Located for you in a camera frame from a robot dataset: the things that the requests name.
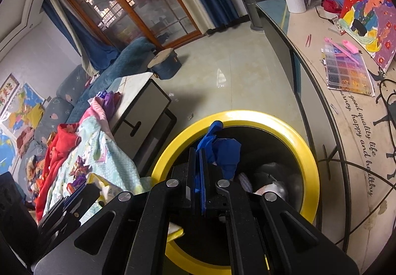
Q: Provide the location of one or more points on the yellow green cloth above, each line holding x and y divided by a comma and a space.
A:
174, 231

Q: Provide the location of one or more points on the world map poster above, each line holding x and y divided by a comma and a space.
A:
6, 148

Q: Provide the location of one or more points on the wide framed embroidery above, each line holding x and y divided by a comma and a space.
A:
7, 89

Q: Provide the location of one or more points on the colourful country map poster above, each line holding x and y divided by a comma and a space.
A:
24, 107

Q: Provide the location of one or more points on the clear plastic scrap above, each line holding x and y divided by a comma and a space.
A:
221, 76

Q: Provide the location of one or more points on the purple cloth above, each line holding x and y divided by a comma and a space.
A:
108, 100

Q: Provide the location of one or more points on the cartoon cat printed blanket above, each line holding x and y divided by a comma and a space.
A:
92, 145

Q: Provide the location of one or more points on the colourful snack wrapper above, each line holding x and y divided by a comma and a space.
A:
81, 166

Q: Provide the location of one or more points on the blue glove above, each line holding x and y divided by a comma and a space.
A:
225, 151

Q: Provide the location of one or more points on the pink tray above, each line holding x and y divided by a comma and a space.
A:
351, 45

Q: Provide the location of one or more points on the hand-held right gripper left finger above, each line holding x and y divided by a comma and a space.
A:
190, 176

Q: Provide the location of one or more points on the pink pen tool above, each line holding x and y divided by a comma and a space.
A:
340, 50

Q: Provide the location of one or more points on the white printed plastic bag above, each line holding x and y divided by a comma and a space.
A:
273, 188

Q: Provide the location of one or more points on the clear bead organizer box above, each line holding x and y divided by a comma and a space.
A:
349, 72

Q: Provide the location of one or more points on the red blanket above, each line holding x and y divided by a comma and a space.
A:
58, 145

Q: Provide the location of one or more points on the pink tweezers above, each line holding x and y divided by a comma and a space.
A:
309, 39

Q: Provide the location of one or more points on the yellow rimmed black bin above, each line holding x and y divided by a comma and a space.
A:
278, 129

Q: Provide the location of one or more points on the glass topped television cabinet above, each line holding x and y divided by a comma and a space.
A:
324, 126

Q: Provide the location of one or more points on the pile of pink clothes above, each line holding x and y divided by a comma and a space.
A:
26, 138

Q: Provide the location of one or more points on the pile of patterned clothes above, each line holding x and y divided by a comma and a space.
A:
34, 169

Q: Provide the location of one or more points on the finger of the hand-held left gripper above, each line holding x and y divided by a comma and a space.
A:
74, 194
83, 205

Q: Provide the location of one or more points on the white topped coffee table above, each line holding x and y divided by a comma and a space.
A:
139, 98

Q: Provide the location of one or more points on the round blue stool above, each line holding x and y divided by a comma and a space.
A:
164, 64

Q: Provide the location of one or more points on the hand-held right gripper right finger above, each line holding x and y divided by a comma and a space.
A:
203, 182

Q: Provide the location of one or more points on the colourful figure painting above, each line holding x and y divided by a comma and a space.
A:
368, 15

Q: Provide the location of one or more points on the blue fabric sofa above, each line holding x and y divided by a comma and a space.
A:
62, 98

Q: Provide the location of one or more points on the yellow pillow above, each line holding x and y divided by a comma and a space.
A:
32, 118

